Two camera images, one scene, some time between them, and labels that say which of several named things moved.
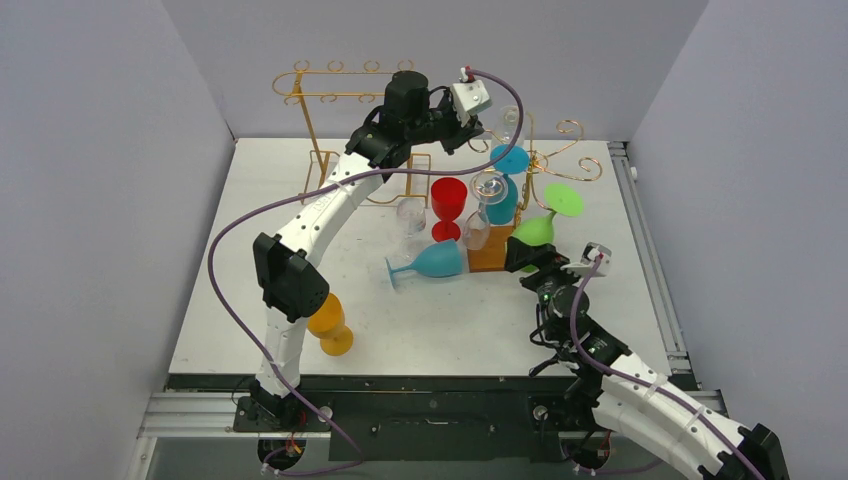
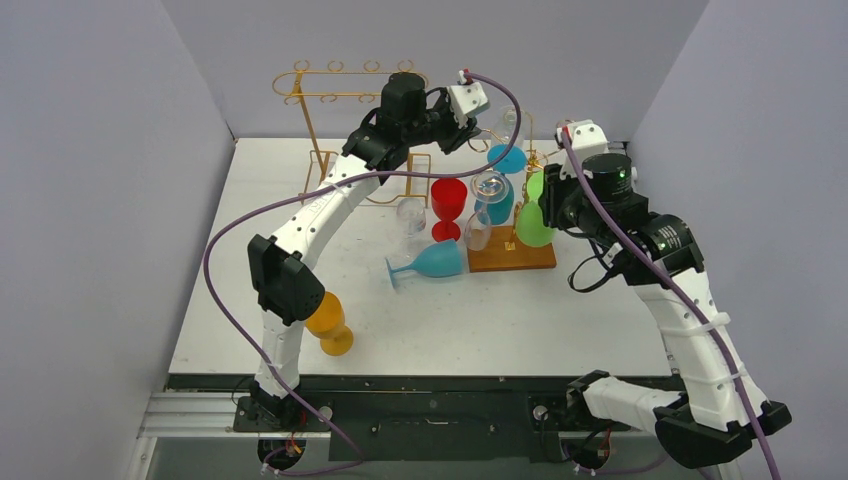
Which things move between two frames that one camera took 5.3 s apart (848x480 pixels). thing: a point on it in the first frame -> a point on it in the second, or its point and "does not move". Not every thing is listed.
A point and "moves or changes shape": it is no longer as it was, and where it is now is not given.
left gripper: [459, 134] does not move
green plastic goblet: [559, 199] moves or changes shape
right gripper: [534, 258] -> [553, 198]
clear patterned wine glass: [509, 114] does not move
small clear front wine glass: [488, 188] does not move
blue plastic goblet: [443, 259] does not move
